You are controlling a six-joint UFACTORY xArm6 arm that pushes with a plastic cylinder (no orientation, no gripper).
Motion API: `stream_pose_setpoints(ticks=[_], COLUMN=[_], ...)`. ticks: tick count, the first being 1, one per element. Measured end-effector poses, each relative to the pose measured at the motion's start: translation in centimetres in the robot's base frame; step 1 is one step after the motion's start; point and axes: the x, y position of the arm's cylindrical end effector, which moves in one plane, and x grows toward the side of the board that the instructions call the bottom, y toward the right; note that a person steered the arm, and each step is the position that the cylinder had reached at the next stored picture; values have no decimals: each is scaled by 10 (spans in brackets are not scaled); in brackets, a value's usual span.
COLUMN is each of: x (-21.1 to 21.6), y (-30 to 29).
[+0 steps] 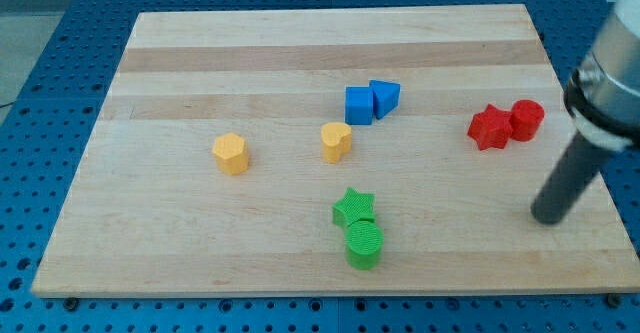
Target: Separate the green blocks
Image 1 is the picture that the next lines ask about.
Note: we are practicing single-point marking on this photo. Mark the red cylinder block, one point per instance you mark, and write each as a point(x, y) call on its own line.
point(526, 118)

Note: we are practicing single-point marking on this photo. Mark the yellow hexagon block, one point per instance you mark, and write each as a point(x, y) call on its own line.
point(231, 154)

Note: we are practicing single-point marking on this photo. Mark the red star block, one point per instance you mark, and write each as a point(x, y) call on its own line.
point(491, 128)

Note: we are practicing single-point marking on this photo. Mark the wooden board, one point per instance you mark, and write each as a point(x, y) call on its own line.
point(149, 214)

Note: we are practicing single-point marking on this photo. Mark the green cylinder block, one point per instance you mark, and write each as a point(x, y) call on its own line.
point(363, 245)

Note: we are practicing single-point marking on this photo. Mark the green star block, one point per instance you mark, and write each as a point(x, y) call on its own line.
point(354, 206)

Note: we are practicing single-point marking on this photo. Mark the yellow heart block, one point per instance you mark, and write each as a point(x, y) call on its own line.
point(336, 139)

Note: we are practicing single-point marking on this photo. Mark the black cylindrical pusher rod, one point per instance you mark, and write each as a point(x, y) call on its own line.
point(579, 164)

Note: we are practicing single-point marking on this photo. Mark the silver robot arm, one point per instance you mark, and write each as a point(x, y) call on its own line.
point(602, 95)

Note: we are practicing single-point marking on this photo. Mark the blue cube block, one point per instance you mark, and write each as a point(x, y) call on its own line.
point(358, 105)

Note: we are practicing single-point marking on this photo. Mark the blue triangle block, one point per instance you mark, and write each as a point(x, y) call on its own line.
point(385, 97)

